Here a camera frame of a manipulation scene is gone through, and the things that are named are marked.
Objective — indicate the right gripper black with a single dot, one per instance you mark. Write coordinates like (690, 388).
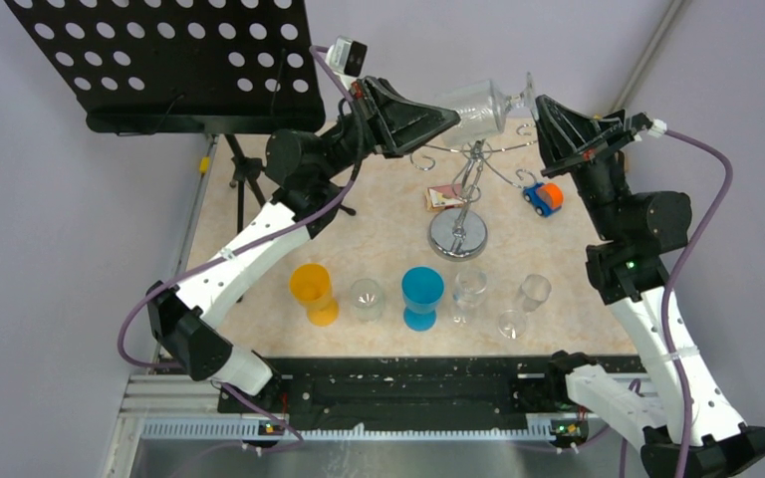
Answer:
(568, 139)

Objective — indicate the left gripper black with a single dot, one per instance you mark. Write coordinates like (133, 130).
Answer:
(397, 123)

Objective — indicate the clear wine glass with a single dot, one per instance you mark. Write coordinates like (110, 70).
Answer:
(532, 294)
(469, 294)
(483, 110)
(366, 300)

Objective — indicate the blue wine glass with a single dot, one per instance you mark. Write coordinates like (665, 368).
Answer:
(422, 290)

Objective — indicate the clear wine glass front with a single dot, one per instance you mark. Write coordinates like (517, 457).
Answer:
(366, 300)

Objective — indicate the orange wine glass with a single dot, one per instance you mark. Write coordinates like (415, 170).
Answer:
(311, 286)

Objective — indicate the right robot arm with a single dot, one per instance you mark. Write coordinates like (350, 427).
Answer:
(694, 431)

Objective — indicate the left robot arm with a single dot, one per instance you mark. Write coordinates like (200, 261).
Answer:
(185, 313)

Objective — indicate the blue and orange toy car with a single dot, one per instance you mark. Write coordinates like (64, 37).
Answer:
(545, 198)

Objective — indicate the small red white box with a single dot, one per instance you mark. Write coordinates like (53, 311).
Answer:
(442, 197)

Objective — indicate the aluminium corner profile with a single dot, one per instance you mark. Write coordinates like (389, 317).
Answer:
(648, 56)

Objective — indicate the yellow clip left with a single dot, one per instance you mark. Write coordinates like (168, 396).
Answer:
(204, 165)

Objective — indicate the black perforated music stand desk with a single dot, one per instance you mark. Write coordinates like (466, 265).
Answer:
(147, 67)

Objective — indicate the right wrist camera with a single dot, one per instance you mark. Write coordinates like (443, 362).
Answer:
(642, 122)

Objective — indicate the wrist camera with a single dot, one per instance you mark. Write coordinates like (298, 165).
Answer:
(642, 122)
(346, 56)

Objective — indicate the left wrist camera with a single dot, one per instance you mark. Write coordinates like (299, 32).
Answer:
(346, 56)

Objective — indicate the chrome wire wine glass rack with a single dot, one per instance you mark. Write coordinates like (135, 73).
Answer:
(460, 234)

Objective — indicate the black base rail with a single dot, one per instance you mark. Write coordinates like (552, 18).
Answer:
(414, 394)

